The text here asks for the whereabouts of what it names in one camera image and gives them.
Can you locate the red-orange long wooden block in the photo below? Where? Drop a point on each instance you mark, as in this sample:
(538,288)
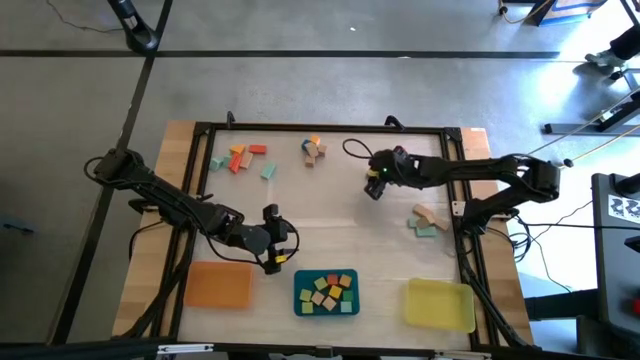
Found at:
(235,163)

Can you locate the red round button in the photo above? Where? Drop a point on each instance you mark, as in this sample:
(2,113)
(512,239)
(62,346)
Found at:
(636,306)

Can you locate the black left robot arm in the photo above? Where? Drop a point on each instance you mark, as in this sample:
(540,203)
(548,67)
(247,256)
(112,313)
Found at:
(165,197)

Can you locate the yellow wooden cube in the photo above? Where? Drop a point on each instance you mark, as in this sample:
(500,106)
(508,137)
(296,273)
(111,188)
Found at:
(335,291)

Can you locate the red wooden cube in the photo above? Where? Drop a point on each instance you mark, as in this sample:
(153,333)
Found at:
(332,279)

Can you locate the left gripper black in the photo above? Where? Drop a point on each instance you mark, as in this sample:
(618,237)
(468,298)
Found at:
(275,240)

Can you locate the blue wooden block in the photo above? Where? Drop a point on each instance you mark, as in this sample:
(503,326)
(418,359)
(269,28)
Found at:
(304,145)

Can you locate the person's leg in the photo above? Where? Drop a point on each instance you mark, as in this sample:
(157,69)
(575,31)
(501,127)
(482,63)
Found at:
(627,45)

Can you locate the dark floor object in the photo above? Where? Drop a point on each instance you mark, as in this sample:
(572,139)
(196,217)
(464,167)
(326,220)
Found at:
(17,228)

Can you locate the black clamp hook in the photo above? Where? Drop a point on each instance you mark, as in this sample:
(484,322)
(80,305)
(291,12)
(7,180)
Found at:
(230,119)
(394,121)

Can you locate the mint green wooden cube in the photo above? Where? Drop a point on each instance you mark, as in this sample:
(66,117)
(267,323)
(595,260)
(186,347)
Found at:
(345,306)

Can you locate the white mounting plate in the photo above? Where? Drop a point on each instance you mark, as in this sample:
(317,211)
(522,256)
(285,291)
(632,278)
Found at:
(459,208)

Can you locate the black metal table frame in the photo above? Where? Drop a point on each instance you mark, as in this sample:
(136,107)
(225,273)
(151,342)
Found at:
(325,128)

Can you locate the dark green wooden cube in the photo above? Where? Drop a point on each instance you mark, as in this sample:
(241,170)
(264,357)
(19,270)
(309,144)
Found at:
(347,295)

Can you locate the black desk base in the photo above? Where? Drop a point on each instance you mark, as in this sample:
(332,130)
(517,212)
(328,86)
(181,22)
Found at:
(590,127)

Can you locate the orange plastic tray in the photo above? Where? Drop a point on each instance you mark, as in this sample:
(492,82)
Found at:
(220,285)

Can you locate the natural wooden triangle block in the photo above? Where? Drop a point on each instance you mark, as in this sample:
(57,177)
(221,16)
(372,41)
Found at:
(312,149)

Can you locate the white printed sticker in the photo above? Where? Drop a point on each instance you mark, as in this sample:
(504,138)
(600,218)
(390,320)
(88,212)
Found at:
(624,207)

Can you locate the person's shoe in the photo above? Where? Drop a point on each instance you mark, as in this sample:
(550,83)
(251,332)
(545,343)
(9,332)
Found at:
(602,59)

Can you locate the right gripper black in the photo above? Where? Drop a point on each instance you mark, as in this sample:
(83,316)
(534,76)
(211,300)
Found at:
(392,167)

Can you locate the natural long wooden block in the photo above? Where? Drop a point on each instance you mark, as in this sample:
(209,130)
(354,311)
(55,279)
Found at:
(246,160)
(441,224)
(423,210)

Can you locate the silver metal bracket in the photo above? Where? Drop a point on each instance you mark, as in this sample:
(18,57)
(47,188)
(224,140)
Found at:
(185,348)
(462,355)

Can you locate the teal plastic tray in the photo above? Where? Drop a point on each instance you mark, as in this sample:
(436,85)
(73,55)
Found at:
(298,280)

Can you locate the yellow-orange wooden block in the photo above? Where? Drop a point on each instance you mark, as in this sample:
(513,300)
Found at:
(237,148)

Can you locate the orange wooden cube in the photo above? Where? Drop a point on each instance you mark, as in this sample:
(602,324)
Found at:
(345,281)

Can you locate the blue and white box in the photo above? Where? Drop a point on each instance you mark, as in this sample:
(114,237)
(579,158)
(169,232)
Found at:
(565,10)

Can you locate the white work surface sheet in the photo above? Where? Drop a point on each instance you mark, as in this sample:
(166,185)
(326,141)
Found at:
(340,225)

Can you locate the black equipment cabinet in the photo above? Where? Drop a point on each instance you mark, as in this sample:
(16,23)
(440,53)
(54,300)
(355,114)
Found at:
(615,260)

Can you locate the yellow plastic tray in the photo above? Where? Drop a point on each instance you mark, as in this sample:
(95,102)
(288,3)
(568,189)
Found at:
(440,305)

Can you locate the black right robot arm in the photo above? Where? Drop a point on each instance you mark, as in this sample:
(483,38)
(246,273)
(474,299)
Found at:
(465,169)

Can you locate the natural wooden cube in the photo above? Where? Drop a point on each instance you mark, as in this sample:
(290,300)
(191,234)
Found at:
(309,161)
(329,303)
(318,298)

